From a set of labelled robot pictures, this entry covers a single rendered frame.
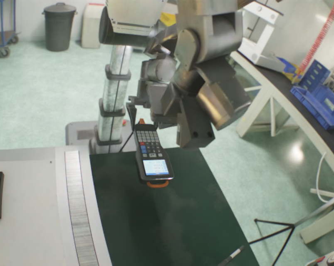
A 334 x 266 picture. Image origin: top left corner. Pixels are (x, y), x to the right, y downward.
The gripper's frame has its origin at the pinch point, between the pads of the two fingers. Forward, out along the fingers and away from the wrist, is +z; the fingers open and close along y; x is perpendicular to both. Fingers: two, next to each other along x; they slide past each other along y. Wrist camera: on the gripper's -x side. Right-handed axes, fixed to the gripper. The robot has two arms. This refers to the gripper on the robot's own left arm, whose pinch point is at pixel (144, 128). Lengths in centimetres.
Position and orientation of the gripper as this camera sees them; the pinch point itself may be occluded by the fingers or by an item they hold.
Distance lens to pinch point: 59.7
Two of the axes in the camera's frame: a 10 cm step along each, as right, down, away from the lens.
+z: -1.3, 9.6, 2.6
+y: 9.2, 0.2, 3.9
